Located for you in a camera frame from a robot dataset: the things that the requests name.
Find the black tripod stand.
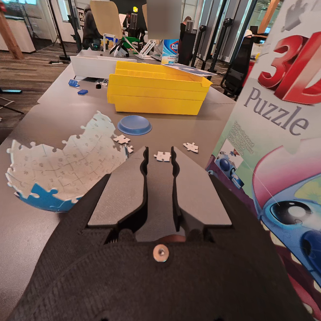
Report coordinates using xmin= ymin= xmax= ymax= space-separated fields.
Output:
xmin=48 ymin=0 xmax=71 ymax=61

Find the blue round plastic stand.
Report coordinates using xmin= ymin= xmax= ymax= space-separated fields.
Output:
xmin=117 ymin=115 xmax=152 ymax=136

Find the blue white printed sheet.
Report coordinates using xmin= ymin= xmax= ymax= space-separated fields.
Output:
xmin=160 ymin=63 xmax=217 ymax=77

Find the row of grey partition panels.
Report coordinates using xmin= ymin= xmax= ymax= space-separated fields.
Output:
xmin=193 ymin=0 xmax=259 ymax=68

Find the black red office chair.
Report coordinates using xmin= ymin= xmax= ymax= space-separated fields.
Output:
xmin=221 ymin=60 xmax=251 ymax=97

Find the tan rounded panel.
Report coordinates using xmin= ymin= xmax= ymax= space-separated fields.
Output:
xmin=90 ymin=0 xmax=123 ymax=37

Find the disinfecting wipes canister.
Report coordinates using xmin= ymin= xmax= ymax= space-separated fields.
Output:
xmin=161 ymin=39 xmax=180 ymax=64

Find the partly built puzzle ball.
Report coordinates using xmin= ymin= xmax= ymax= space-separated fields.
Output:
xmin=6 ymin=111 xmax=129 ymax=213

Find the cartoon print puzzle box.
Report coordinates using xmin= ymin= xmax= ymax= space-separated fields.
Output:
xmin=205 ymin=0 xmax=321 ymax=289

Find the white plastic tray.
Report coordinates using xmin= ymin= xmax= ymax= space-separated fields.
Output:
xmin=70 ymin=49 xmax=137 ymax=79

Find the white cabinet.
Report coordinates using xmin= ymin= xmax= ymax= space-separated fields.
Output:
xmin=0 ymin=19 xmax=36 ymax=54

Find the plain wooden post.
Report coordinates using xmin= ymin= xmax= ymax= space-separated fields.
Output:
xmin=258 ymin=0 xmax=281 ymax=34

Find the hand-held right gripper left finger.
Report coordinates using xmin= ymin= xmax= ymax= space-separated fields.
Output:
xmin=88 ymin=147 xmax=149 ymax=232

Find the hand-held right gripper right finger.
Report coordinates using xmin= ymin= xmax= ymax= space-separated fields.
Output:
xmin=172 ymin=146 xmax=232 ymax=231

